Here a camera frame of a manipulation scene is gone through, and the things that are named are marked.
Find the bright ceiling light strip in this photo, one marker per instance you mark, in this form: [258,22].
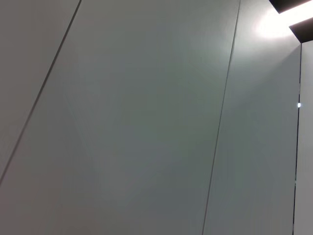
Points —
[278,20]

